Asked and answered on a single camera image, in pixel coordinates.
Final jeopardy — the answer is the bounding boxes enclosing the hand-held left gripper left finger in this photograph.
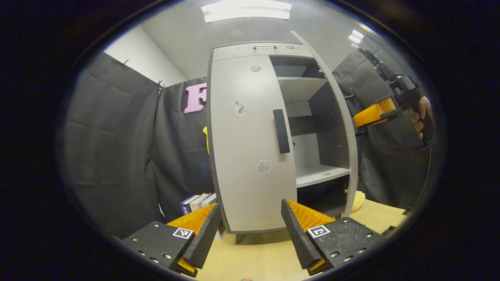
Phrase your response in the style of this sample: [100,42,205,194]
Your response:
[120,202,222,278]

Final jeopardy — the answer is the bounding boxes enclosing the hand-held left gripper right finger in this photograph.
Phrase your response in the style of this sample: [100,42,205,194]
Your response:
[280,199,385,276]

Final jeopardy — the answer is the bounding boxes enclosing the grey cabinet door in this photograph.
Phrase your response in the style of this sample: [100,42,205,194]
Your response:
[291,30,359,218]
[207,55,298,234]

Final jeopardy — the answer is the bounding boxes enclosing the grey double-door shoe cabinet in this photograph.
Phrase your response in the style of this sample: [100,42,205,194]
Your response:
[206,30,359,244]

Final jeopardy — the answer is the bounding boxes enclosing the black door handle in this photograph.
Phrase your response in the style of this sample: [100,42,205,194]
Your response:
[273,109,291,154]

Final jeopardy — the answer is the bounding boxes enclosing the grey cabinet drawer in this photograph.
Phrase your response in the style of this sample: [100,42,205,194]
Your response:
[212,42,313,62]

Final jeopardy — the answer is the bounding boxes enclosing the blue book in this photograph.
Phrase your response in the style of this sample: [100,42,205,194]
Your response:
[180,194,200,215]

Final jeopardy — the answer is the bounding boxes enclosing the beige book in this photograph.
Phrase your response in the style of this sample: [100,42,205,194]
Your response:
[189,193,211,212]

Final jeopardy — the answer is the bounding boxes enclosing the yellow sponge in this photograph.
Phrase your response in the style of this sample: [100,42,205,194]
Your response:
[346,190,366,213]

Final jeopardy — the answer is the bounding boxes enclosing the black backdrop cloth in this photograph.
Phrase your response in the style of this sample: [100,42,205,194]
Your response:
[59,33,442,238]

